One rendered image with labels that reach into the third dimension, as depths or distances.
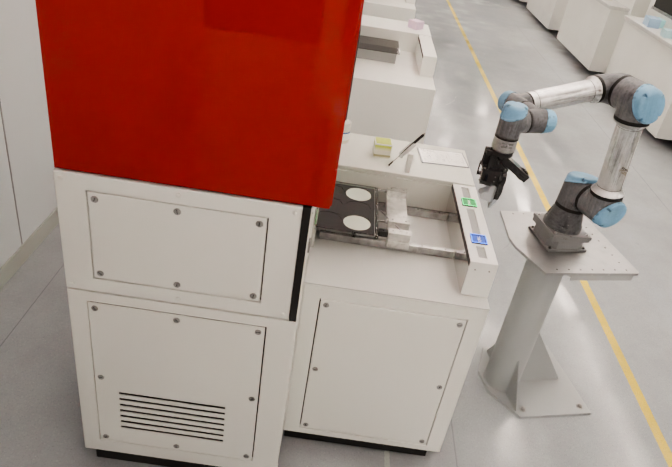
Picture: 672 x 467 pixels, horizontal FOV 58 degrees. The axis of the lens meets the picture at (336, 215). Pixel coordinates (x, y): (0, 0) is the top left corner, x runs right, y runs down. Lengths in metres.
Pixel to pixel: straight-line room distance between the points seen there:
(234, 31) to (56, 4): 0.41
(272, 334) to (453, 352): 0.67
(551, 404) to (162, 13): 2.38
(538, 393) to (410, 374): 0.98
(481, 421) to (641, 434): 0.75
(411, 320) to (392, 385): 0.32
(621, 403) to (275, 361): 1.87
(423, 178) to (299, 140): 1.04
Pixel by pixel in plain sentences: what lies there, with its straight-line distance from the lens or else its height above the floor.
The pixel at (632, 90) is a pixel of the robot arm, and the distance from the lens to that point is 2.23.
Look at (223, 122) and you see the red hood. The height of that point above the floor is 1.43.
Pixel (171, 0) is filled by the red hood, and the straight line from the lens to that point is 1.49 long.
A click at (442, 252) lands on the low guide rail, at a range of 2.26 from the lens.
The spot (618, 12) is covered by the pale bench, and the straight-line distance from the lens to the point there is 8.58.
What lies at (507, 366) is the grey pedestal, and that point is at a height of 0.17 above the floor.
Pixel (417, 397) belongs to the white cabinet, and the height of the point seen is 0.37.
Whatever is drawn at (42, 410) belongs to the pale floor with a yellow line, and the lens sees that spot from 2.76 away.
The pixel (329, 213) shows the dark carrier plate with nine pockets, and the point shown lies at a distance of 2.23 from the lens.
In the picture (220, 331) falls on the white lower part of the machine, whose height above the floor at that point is 0.74.
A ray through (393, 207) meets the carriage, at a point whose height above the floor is 0.88.
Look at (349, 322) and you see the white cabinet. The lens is 2.10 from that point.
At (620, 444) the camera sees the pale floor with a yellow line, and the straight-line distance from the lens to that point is 3.10.
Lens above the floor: 2.04
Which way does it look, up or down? 31 degrees down
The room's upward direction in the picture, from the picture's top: 9 degrees clockwise
